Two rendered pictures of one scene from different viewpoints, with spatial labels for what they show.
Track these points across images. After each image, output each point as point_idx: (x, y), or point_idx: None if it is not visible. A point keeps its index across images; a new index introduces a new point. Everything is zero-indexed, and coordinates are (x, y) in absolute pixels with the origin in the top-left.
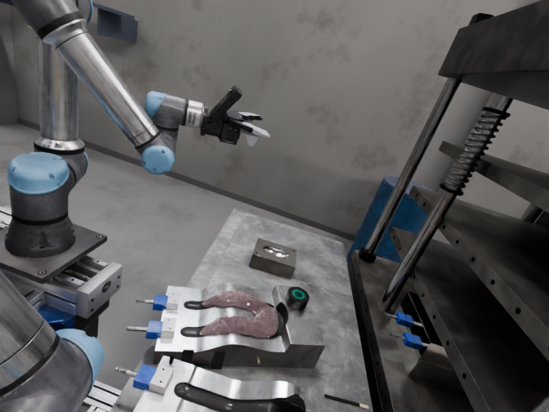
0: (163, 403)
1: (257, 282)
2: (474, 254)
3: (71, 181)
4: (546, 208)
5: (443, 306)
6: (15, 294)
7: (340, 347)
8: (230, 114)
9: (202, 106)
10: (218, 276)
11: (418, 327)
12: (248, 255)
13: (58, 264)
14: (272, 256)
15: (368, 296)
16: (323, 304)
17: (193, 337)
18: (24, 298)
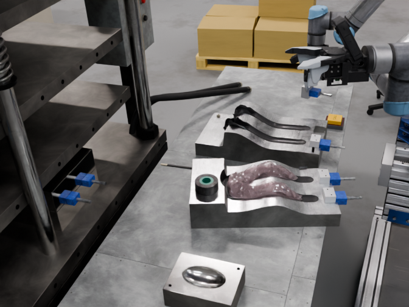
0: (309, 137)
1: (234, 256)
2: (60, 78)
3: None
4: (53, 2)
5: (61, 144)
6: (358, 3)
7: (158, 197)
8: (337, 49)
9: (370, 44)
10: (288, 257)
11: (80, 168)
12: (243, 304)
13: None
14: (212, 266)
15: (61, 263)
16: (149, 237)
17: (302, 176)
18: (356, 7)
